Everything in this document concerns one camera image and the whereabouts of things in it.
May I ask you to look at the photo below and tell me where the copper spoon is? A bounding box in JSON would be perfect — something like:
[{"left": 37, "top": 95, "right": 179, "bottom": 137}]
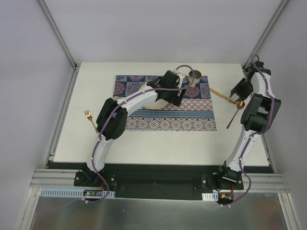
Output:
[{"left": 226, "top": 101, "right": 245, "bottom": 129}]

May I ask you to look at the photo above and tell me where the metal cup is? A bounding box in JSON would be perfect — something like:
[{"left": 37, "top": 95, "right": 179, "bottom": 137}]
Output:
[{"left": 188, "top": 70, "right": 201, "bottom": 87}]

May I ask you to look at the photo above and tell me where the cream plate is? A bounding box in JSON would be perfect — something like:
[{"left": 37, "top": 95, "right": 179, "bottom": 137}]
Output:
[{"left": 137, "top": 84, "right": 168, "bottom": 110}]

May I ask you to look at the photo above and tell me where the gold knife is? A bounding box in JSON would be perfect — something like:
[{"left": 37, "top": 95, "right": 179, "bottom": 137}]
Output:
[{"left": 210, "top": 88, "right": 236, "bottom": 104}]

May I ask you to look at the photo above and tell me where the patterned cloth placemat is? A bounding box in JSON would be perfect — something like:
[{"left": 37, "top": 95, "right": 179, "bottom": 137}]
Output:
[{"left": 113, "top": 75, "right": 216, "bottom": 131}]

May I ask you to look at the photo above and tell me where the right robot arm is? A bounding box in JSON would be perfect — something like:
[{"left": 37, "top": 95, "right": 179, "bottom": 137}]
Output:
[{"left": 216, "top": 60, "right": 282, "bottom": 189}]

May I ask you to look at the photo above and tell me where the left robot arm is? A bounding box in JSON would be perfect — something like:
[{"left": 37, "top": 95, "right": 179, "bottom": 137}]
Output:
[{"left": 82, "top": 70, "right": 189, "bottom": 186}]

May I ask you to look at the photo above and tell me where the gold fork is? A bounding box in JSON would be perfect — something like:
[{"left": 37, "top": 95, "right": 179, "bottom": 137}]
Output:
[{"left": 84, "top": 109, "right": 98, "bottom": 133}]

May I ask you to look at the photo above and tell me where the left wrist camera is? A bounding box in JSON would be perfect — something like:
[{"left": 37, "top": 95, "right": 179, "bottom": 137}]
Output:
[{"left": 174, "top": 69, "right": 186, "bottom": 86}]

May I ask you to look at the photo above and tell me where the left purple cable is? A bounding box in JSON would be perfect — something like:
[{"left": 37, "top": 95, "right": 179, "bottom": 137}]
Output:
[{"left": 81, "top": 65, "right": 194, "bottom": 204}]

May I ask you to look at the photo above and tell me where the right aluminium frame post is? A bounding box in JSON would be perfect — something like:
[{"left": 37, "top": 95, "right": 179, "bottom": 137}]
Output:
[{"left": 241, "top": 0, "right": 291, "bottom": 69}]

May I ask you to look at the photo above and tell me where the aluminium frame post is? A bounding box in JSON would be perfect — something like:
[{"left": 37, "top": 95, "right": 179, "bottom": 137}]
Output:
[
  {"left": 36, "top": 0, "right": 77, "bottom": 69},
  {"left": 241, "top": 0, "right": 291, "bottom": 69}
]

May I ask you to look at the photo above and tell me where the left aluminium frame post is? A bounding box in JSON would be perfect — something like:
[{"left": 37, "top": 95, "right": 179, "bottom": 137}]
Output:
[{"left": 36, "top": 0, "right": 77, "bottom": 69}]

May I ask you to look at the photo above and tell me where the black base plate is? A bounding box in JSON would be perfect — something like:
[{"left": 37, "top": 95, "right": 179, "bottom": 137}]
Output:
[{"left": 74, "top": 163, "right": 244, "bottom": 200}]

